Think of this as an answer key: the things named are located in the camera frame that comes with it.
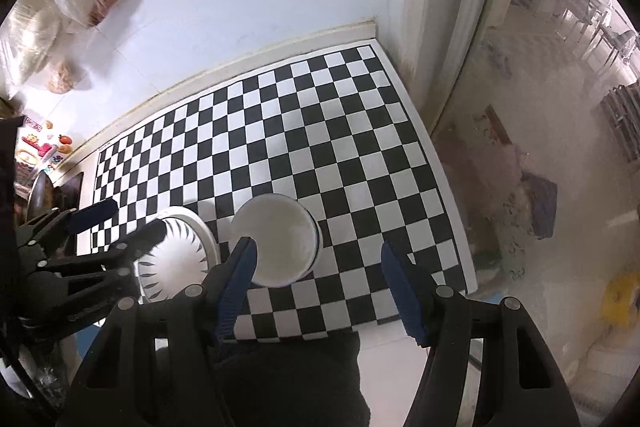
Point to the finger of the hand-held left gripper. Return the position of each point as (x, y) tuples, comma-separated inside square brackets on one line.
[(145, 237), (95, 213)]

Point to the black white checkered mat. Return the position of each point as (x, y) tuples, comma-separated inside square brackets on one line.
[(325, 117)]

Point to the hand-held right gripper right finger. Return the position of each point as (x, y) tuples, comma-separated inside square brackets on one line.
[(405, 297)]

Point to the dark metal rack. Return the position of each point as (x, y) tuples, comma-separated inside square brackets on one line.
[(622, 117)]

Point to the white bowl purple flower print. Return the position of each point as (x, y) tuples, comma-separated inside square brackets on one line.
[(317, 247)]

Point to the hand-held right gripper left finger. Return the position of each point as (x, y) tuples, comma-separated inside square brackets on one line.
[(235, 297)]

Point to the white window frame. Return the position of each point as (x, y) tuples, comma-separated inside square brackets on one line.
[(470, 7)]

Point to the white plastic bag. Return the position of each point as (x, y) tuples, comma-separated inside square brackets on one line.
[(35, 42)]

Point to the colourful fridge magnets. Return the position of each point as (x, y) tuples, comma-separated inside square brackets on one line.
[(37, 152)]

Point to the clear plastic bag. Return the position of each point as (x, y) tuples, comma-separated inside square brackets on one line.
[(35, 372)]

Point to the brown round board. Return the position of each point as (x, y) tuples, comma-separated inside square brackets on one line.
[(42, 194)]

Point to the white plate black striped rim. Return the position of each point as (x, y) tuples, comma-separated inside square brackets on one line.
[(175, 262)]

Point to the blue-grey object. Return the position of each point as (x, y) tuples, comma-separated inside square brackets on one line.
[(542, 207)]

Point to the plastic bag orange contents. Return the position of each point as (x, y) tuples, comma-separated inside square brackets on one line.
[(62, 79)]

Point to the yellow object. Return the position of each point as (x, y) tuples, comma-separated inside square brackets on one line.
[(620, 302)]

